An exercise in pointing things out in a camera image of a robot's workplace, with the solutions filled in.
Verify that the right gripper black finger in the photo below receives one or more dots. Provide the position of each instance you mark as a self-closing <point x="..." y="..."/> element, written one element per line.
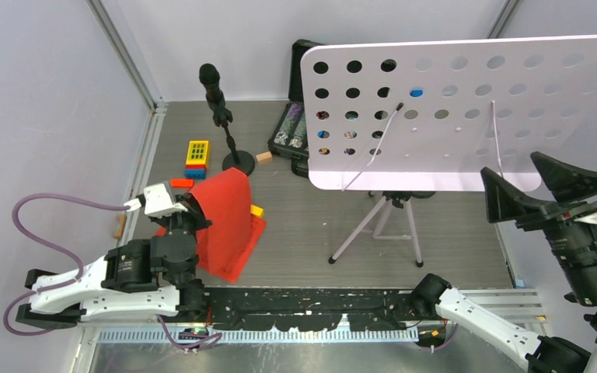
<point x="505" y="202"/>
<point x="566" y="182"/>

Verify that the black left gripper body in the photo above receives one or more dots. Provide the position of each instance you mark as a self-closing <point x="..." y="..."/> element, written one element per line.
<point x="193" y="217"/>

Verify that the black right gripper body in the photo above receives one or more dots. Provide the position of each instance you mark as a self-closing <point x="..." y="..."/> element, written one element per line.
<point x="581" y="247"/>

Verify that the red sheet music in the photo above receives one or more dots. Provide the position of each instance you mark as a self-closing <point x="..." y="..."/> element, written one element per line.
<point x="225" y="201"/>
<point x="247" y="252"/>

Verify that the lilac tripod music stand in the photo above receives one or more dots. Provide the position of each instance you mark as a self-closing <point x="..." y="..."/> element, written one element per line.
<point x="486" y="103"/>

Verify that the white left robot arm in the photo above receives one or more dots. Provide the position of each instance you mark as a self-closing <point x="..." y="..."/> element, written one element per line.
<point x="142" y="279"/>

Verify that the orange flat toy brick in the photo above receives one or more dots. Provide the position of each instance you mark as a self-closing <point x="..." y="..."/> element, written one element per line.
<point x="181" y="183"/>

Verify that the blue toy brick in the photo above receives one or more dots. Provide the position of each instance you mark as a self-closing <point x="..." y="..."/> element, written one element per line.
<point x="195" y="173"/>

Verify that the small yellow block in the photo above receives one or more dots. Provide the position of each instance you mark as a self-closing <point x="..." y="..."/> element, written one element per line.
<point x="257" y="211"/>

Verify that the yellow grid toy brick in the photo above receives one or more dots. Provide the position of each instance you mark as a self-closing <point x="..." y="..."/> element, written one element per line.
<point x="198" y="152"/>

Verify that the black round-base mic stand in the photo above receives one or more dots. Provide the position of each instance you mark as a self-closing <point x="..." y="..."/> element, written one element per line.
<point x="222" y="117"/>

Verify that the small wooden block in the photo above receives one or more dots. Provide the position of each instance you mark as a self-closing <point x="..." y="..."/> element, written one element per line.
<point x="264" y="157"/>

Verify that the black poker chip case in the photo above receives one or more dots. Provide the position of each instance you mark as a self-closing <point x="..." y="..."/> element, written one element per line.
<point x="289" y="138"/>

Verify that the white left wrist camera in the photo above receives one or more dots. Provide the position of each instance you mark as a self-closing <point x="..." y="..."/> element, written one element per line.
<point x="157" y="201"/>

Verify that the wooden block on rail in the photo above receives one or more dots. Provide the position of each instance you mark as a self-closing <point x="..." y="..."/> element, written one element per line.
<point x="121" y="225"/>

